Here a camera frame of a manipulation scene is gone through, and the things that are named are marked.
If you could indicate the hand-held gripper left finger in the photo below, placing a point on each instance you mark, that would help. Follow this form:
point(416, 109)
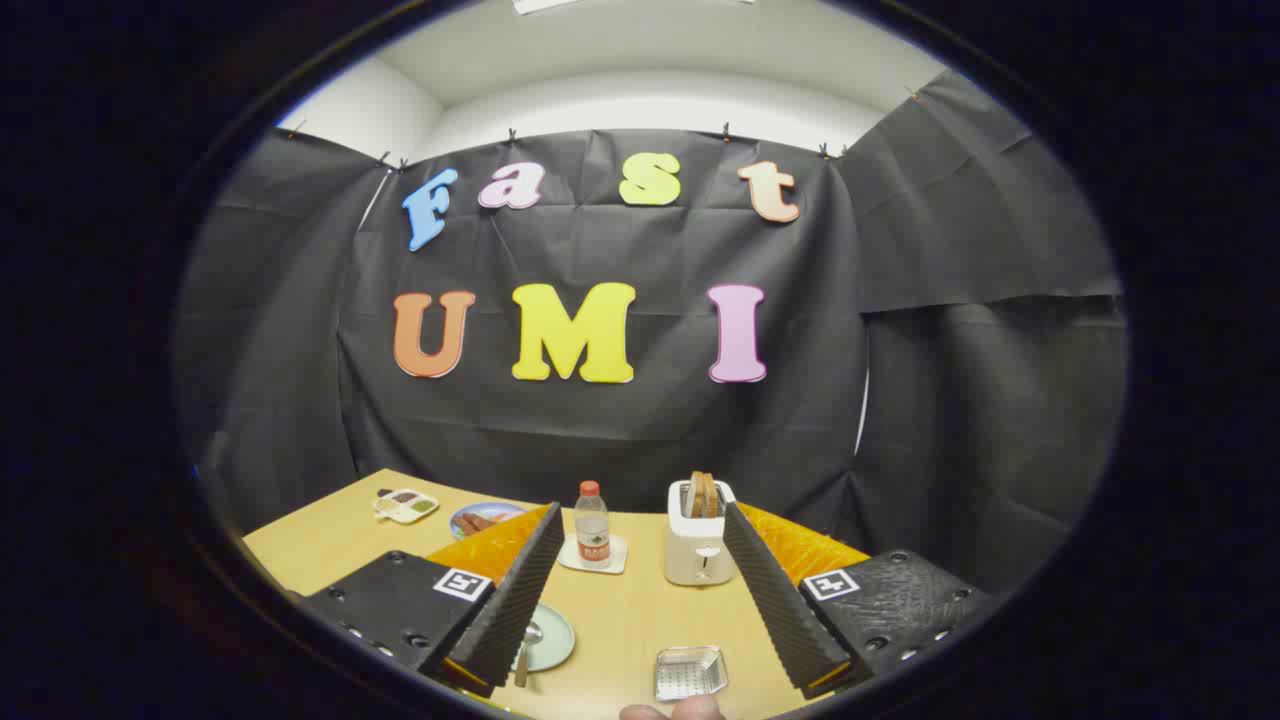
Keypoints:
point(520, 590)

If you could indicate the white divided sauce dish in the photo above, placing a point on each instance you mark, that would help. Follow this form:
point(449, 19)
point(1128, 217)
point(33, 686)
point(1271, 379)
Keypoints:
point(405, 506)

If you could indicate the white square coaster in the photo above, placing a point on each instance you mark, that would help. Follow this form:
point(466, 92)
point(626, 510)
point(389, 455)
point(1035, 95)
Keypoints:
point(618, 556)

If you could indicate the blue plate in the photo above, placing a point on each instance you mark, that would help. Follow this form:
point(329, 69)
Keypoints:
point(500, 512)

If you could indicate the clear water bottle red cap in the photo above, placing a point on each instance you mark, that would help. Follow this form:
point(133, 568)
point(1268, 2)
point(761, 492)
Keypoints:
point(592, 530)

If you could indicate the toasted bread slice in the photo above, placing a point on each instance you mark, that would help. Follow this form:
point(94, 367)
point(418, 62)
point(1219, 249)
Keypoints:
point(711, 495)
point(695, 495)

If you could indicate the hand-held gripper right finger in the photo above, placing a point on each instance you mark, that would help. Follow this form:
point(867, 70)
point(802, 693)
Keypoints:
point(770, 590)

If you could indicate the light green plate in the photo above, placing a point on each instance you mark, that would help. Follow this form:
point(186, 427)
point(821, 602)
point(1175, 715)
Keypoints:
point(556, 640)

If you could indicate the brown meat slices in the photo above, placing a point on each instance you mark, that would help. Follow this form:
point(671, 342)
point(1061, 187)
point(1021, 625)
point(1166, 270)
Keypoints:
point(473, 523)

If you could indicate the ceiling light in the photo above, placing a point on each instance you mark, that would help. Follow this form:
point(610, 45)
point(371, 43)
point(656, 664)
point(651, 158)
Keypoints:
point(545, 4)

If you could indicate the clear square cutlery basket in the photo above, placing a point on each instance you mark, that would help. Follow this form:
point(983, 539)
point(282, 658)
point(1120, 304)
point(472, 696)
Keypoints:
point(690, 675)

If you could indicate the black backdrop cloth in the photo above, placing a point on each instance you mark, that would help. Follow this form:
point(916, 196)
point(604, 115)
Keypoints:
point(620, 430)

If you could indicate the white toaster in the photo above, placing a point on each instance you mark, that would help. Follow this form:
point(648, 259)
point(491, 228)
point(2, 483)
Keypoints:
point(698, 555)

